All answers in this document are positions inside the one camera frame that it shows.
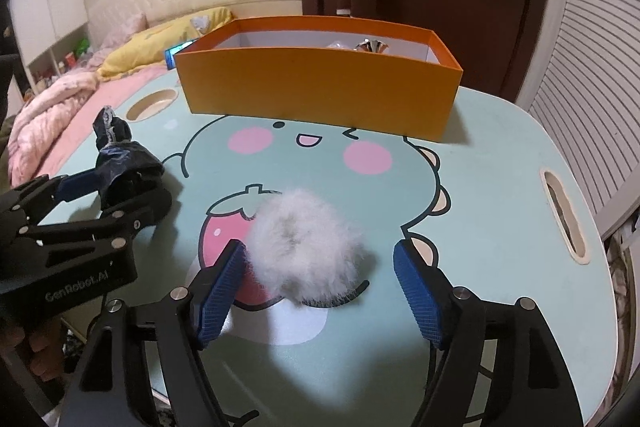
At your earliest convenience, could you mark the person's left hand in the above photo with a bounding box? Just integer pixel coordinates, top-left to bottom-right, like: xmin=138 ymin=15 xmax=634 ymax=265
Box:
xmin=0 ymin=307 xmax=68 ymax=389

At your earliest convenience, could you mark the smartphone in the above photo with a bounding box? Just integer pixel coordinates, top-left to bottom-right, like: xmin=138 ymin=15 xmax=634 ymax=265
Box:
xmin=164 ymin=39 xmax=197 ymax=68

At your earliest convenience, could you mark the yellow pillow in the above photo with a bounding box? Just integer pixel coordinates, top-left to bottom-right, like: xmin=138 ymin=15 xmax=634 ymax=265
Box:
xmin=96 ymin=6 xmax=237 ymax=81

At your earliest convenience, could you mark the white louvered panel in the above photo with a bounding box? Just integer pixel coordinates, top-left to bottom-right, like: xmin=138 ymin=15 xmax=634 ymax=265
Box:
xmin=514 ymin=0 xmax=640 ymax=240

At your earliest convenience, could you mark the white fur scrunchie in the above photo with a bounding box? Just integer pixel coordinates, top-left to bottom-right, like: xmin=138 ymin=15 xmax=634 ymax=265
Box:
xmin=246 ymin=188 xmax=369 ymax=309

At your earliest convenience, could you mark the black plastic bag bundle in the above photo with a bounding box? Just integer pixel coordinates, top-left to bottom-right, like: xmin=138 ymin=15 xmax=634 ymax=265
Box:
xmin=92 ymin=106 xmax=174 ymax=208

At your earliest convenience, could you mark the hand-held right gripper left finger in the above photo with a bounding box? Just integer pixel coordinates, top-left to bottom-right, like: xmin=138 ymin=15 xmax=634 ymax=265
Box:
xmin=62 ymin=238 xmax=247 ymax=427

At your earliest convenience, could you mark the pale pink blanket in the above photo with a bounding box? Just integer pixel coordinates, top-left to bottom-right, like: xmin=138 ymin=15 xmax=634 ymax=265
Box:
xmin=606 ymin=224 xmax=640 ymax=380

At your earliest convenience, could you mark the pink bed sheet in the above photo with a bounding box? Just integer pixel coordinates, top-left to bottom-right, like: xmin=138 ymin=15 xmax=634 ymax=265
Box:
xmin=30 ymin=66 xmax=182 ymax=180

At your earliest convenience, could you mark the dark brown door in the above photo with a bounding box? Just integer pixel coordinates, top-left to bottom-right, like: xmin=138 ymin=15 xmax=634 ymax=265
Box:
xmin=296 ymin=0 xmax=552 ymax=104

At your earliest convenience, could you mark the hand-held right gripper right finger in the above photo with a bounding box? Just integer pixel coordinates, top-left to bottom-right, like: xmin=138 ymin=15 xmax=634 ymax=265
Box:
xmin=391 ymin=240 xmax=584 ymax=427

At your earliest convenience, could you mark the shiny silver trinket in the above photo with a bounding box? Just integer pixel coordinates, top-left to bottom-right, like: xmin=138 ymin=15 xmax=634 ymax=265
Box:
xmin=354 ymin=35 xmax=389 ymax=56

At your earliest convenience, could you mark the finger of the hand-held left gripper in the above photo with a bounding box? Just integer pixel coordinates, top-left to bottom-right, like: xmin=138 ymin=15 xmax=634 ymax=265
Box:
xmin=0 ymin=166 xmax=109 ymax=224
xmin=19 ymin=188 xmax=174 ymax=253

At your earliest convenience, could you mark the white shelf with small things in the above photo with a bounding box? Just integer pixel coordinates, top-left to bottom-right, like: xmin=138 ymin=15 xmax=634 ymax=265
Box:
xmin=24 ymin=33 xmax=97 ymax=98

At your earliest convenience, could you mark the pink fluffy quilt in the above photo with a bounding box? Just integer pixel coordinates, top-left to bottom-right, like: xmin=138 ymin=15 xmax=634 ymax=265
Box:
xmin=7 ymin=71 xmax=102 ymax=186

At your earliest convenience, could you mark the orange cardboard box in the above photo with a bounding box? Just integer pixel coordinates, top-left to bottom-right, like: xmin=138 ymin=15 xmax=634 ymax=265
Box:
xmin=174 ymin=16 xmax=464 ymax=142

